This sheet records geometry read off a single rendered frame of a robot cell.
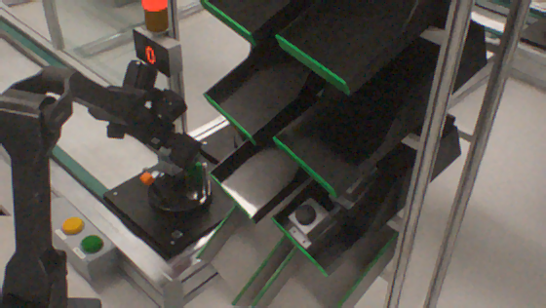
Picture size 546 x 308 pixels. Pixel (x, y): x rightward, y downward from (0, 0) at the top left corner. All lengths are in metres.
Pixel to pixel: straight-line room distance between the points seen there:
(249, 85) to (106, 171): 0.66
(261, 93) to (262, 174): 0.16
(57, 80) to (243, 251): 0.47
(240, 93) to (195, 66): 1.05
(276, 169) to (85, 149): 0.70
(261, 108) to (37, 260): 0.39
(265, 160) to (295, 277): 0.21
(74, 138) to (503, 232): 1.08
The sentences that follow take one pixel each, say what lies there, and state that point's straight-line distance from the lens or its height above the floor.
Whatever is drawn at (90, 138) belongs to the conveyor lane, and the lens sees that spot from 1.63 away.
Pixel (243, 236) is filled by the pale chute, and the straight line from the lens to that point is 1.15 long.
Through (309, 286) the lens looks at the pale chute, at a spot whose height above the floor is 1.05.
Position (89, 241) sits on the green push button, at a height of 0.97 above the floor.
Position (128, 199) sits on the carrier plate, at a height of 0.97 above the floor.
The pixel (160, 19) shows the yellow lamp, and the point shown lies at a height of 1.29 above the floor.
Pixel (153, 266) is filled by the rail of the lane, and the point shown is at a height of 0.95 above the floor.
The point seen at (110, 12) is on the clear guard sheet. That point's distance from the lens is 1.59.
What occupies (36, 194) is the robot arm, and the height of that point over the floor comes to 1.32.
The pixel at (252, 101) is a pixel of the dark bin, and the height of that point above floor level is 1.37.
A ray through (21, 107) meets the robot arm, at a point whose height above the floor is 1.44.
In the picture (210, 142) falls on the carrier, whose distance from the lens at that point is 1.48.
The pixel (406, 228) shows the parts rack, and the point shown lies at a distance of 0.94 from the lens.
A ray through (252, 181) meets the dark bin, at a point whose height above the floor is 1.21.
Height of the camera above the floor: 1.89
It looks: 40 degrees down
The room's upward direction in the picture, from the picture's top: 1 degrees clockwise
